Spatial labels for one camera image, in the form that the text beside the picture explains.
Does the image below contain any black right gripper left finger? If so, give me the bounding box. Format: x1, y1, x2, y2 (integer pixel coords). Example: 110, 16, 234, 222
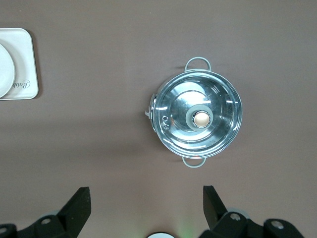
0, 187, 92, 238

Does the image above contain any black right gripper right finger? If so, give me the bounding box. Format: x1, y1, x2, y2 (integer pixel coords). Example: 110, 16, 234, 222
199, 185, 305, 238

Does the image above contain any round cream plate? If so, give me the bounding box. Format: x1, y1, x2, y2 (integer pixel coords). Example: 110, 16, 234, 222
0, 43, 17, 99

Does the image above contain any cream rabbit print tray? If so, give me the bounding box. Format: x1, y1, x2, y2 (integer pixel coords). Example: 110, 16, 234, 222
0, 27, 40, 101

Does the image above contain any brown table cover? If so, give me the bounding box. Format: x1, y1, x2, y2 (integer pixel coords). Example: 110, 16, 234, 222
0, 0, 317, 238

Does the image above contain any glass pot lid with knob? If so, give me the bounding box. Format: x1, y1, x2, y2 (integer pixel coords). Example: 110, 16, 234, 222
151, 70, 243, 159

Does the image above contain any steel electric cooking pot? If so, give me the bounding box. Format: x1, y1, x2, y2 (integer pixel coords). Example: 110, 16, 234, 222
144, 57, 243, 169

